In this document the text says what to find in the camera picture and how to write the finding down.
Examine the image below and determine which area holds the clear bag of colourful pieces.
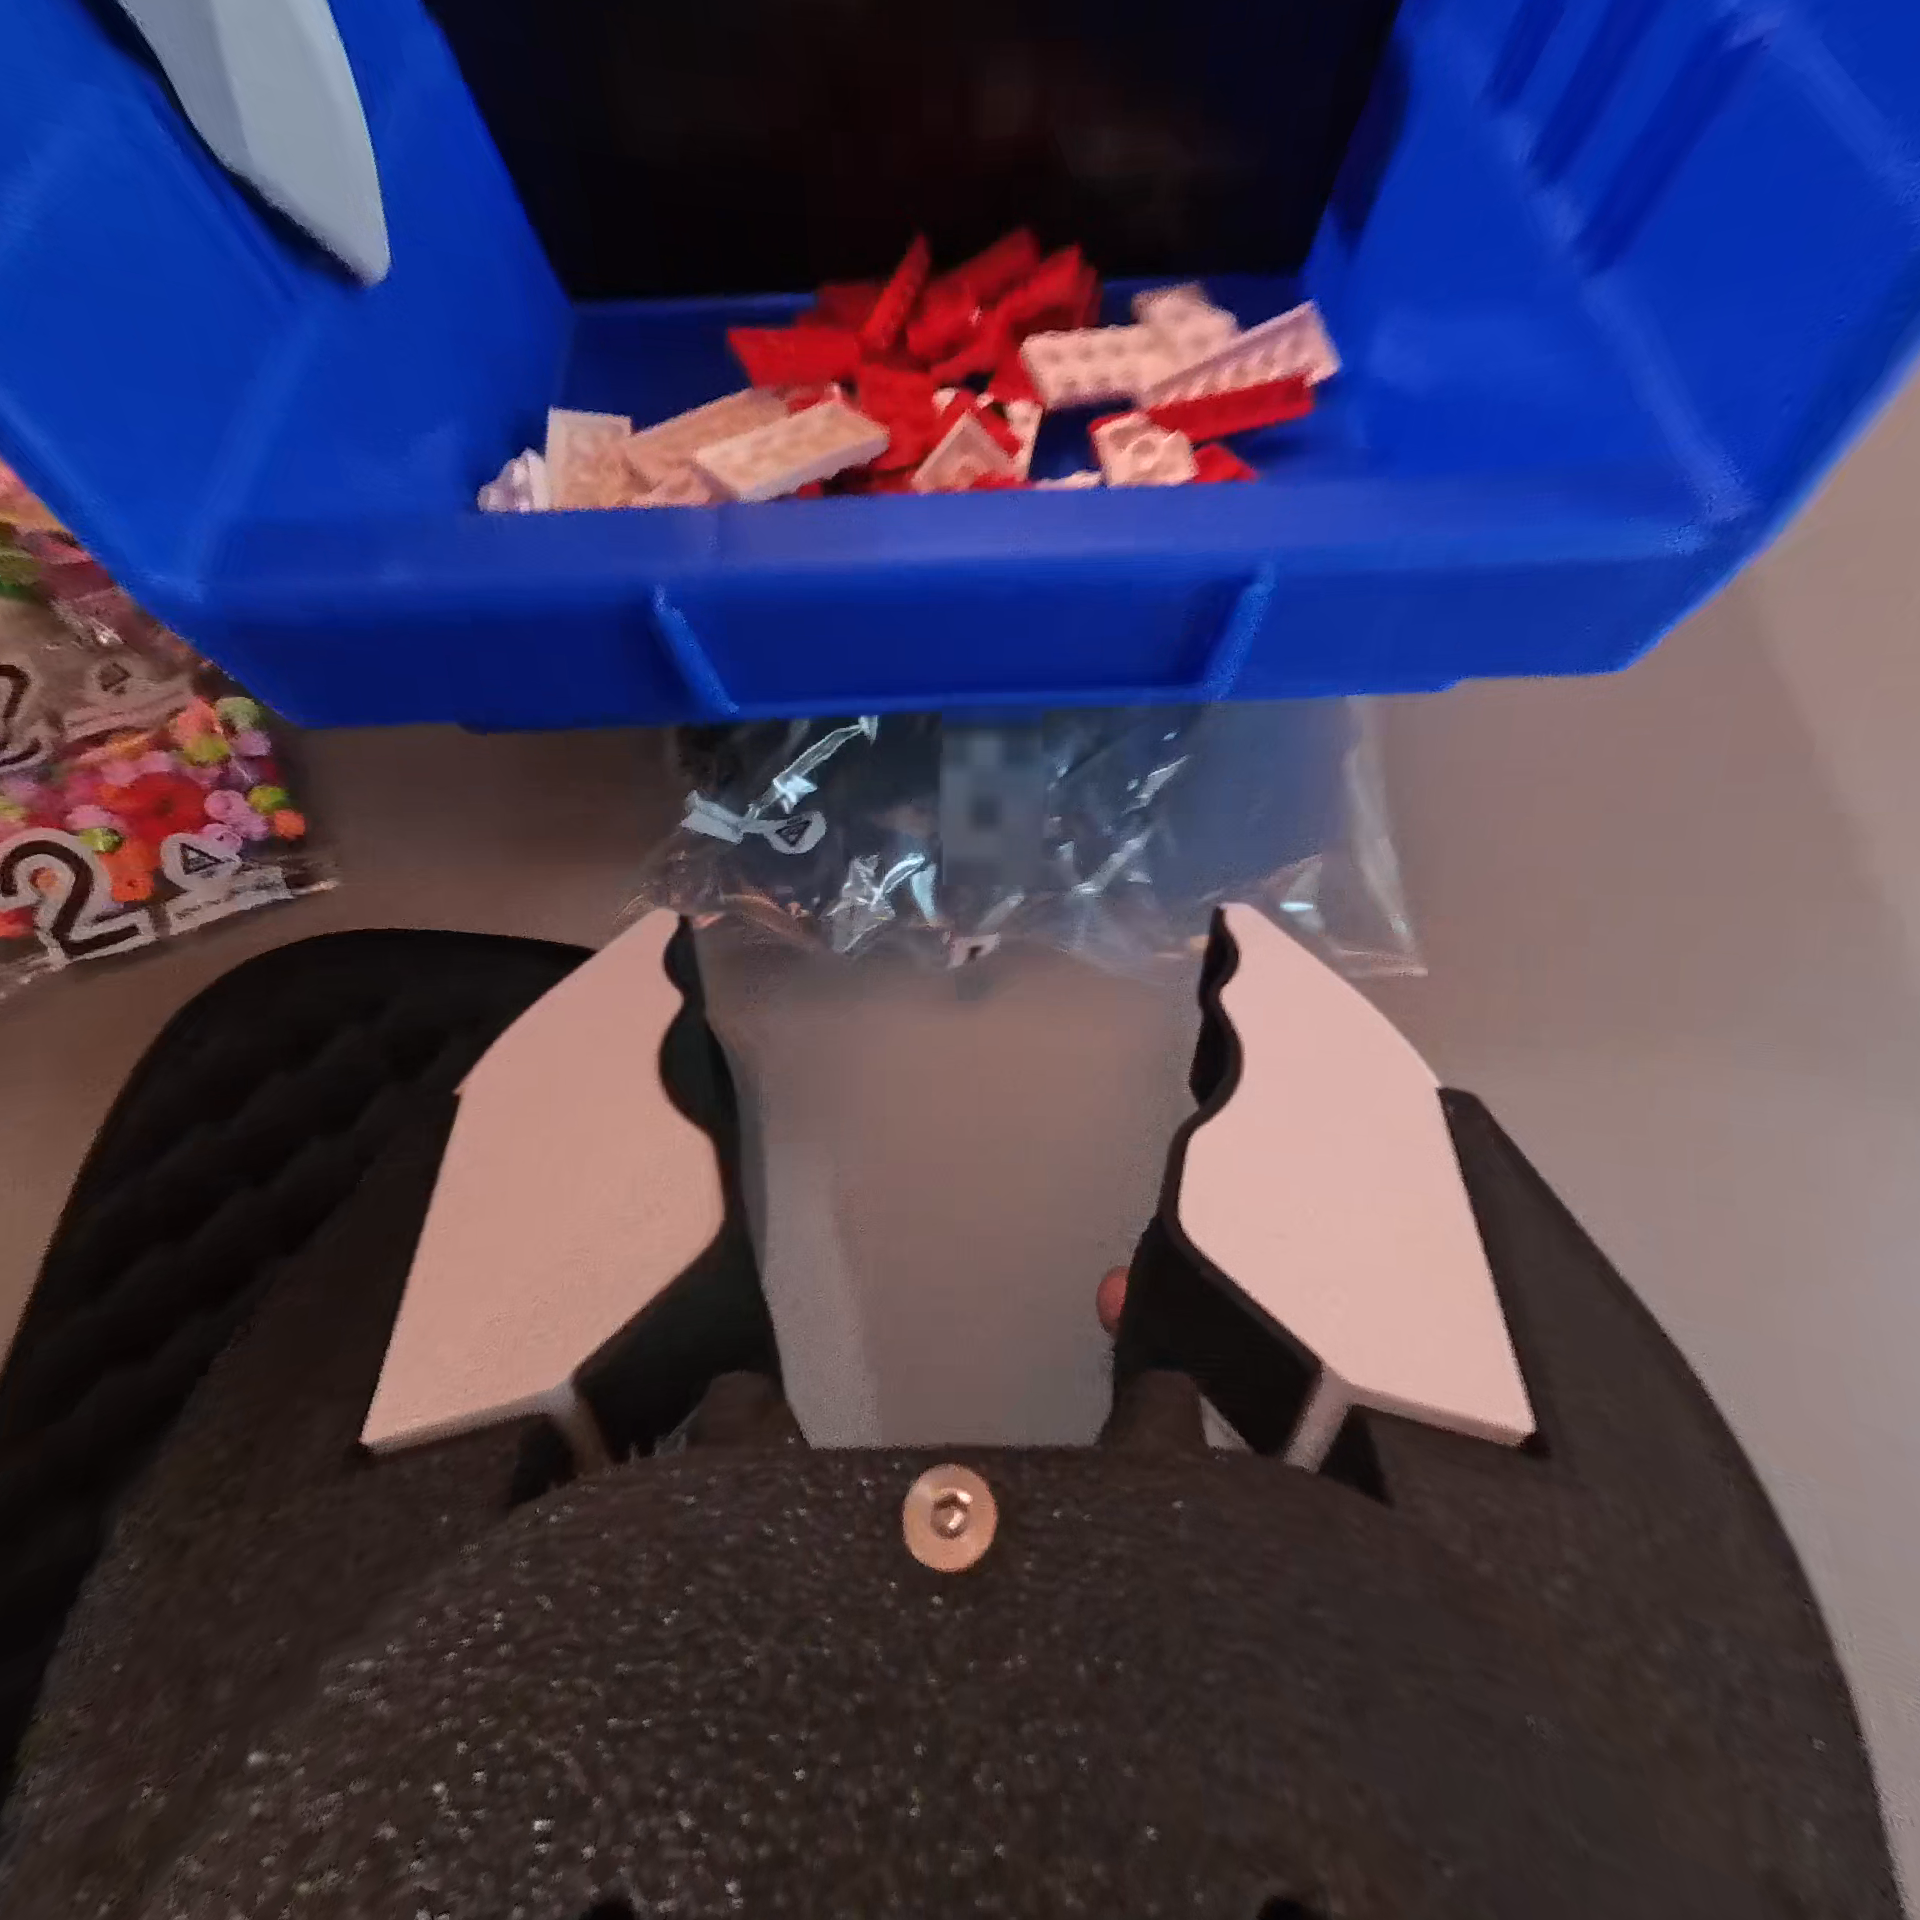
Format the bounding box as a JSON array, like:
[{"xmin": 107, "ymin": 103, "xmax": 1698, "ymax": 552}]
[{"xmin": 0, "ymin": 455, "xmax": 341, "ymax": 1003}]

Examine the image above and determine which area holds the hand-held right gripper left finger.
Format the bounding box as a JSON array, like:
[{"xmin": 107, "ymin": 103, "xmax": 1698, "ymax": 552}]
[{"xmin": 360, "ymin": 905, "xmax": 783, "ymax": 1468}]

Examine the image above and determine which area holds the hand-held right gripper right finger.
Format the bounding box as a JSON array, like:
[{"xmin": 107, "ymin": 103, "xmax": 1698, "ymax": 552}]
[{"xmin": 1117, "ymin": 902, "xmax": 1540, "ymax": 1472}]

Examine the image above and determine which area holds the black mesh wrist pad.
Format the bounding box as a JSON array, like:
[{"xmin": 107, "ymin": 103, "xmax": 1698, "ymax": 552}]
[{"xmin": 0, "ymin": 926, "xmax": 603, "ymax": 1742}]

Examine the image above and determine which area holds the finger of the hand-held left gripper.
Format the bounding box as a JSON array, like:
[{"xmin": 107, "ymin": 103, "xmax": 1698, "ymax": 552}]
[{"xmin": 117, "ymin": 0, "xmax": 396, "ymax": 289}]

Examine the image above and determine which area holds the blue plastic bin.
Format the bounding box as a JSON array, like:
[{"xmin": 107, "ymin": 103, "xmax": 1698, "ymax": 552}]
[{"xmin": 0, "ymin": 0, "xmax": 1920, "ymax": 738}]

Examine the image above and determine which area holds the pile of red white bricks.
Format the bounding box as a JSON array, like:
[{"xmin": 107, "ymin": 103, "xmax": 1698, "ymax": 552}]
[{"xmin": 477, "ymin": 228, "xmax": 1345, "ymax": 516}]

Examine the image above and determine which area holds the clear bag of red pieces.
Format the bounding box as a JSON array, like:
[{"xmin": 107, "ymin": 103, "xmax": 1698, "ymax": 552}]
[{"xmin": 614, "ymin": 712, "xmax": 1429, "ymax": 979}]

